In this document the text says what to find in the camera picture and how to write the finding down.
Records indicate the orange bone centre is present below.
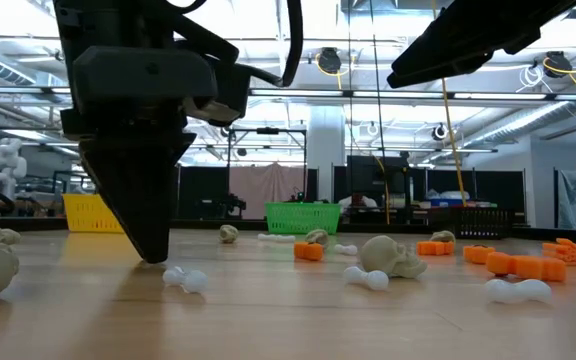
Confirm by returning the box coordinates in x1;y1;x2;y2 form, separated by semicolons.
293;241;325;263

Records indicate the thick black gripper cable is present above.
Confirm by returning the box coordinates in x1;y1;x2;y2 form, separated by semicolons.
167;0;305;89

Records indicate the long ceiling light strip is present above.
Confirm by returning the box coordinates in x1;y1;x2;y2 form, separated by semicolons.
0;85;576;102

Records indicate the black partition panel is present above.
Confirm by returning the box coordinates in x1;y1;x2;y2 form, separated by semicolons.
175;165;230;222

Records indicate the black plastic basket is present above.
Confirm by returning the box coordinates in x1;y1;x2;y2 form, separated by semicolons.
426;206;514;240

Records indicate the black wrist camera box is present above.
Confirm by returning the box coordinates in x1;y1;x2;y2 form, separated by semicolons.
182;58;253;127

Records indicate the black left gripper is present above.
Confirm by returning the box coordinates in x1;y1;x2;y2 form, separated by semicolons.
60;46;219;265

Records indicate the pink curtain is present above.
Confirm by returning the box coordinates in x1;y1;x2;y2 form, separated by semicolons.
228;162;308;220

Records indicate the green skull right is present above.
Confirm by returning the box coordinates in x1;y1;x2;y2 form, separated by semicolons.
217;224;240;246

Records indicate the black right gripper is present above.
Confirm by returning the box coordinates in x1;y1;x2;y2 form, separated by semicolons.
386;0;576;90

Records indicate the white robot figure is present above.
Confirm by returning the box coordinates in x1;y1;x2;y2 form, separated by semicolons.
0;138;29;202

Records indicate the long black hanging cable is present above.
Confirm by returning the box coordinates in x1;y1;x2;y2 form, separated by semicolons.
369;0;392;226

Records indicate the white structural column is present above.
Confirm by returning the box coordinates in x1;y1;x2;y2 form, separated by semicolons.
306;105;348;204

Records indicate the black equipment cabinet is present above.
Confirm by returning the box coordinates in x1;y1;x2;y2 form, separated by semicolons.
345;155;410;221

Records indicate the person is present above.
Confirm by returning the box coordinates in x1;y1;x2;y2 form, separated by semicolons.
340;193;385;210

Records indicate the green plastic basket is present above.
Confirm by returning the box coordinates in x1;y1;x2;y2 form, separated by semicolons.
264;201;344;236

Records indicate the thin black hanging cable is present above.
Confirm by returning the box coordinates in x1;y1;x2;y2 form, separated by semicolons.
346;0;355;166

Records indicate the yellow plastic basket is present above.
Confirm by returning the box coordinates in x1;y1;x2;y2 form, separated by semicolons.
62;193;125;234

